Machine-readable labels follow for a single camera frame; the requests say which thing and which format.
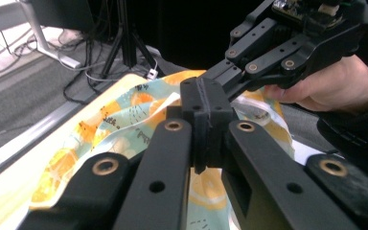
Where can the fruit-print tote bag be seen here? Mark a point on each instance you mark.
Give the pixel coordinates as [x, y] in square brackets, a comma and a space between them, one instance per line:
[124, 127]

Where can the black curtain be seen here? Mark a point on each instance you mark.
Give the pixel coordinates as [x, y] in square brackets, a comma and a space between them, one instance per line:
[188, 32]

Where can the white-legged desk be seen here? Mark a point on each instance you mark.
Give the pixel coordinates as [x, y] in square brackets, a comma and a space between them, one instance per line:
[38, 32]

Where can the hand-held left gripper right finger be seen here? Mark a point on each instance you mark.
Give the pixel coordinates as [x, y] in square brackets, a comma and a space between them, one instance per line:
[218, 127]

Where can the black stand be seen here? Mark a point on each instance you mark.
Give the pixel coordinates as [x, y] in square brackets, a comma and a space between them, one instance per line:
[127, 38]

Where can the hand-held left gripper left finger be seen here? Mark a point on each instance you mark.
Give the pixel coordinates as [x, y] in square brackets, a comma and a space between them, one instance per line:
[198, 127]

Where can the white power strip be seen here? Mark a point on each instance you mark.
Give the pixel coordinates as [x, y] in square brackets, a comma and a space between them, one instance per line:
[152, 74]

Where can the aluminium rail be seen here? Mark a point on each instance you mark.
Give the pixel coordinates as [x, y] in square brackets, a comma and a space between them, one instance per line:
[28, 137]

